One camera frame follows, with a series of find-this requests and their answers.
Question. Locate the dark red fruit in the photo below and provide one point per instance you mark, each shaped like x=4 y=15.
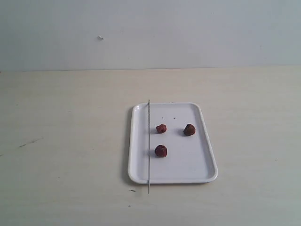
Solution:
x=189 y=130

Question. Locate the thin metal skewer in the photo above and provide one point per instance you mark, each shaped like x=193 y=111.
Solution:
x=149 y=153

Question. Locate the white rectangular plastic tray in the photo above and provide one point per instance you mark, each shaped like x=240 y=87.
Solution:
x=189 y=160

